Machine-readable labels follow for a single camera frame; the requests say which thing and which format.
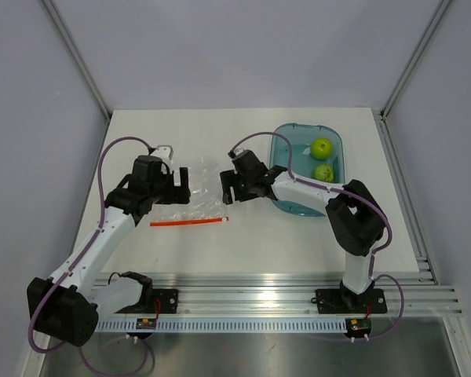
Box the clear orange zip top bag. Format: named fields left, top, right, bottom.
left=148, top=156, right=229, bottom=228

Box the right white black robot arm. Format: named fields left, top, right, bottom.
left=220, top=149, right=393, bottom=313

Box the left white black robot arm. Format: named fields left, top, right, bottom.
left=27, top=155, right=191, bottom=346

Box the teal plastic bin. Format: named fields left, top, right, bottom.
left=269, top=123, right=345, bottom=218

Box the ribbed green fruit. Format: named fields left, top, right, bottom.
left=312, top=164, right=334, bottom=183

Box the smooth green apple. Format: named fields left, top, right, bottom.
left=310, top=138, right=333, bottom=160

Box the left control board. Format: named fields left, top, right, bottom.
left=136, top=318, right=157, bottom=330

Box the control board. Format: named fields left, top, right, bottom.
left=136, top=318, right=157, bottom=330
left=347, top=318, right=371, bottom=336

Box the right control board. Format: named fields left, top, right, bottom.
left=347, top=318, right=371, bottom=336

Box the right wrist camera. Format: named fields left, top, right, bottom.
left=228, top=148, right=246, bottom=159

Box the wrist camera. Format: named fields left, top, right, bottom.
left=151, top=145, right=173, bottom=167
left=228, top=148, right=246, bottom=159

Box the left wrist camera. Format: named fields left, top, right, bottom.
left=151, top=145, right=173, bottom=167

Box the aluminium mounting rail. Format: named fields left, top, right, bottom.
left=150, top=273, right=462, bottom=317

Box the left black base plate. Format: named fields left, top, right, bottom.
left=118, top=288, right=179, bottom=314

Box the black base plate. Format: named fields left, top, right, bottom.
left=311, top=288, right=388, bottom=315
left=118, top=288, right=179, bottom=314

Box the white slotted cable duct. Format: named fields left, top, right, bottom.
left=96, top=317, right=347, bottom=334

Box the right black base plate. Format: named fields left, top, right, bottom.
left=311, top=288, right=388, bottom=315

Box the left frame post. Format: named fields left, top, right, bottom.
left=40, top=0, right=112, bottom=124

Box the frame post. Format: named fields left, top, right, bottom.
left=40, top=0, right=112, bottom=124
left=379, top=0, right=454, bottom=121

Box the right frame post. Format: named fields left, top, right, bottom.
left=379, top=0, right=454, bottom=121

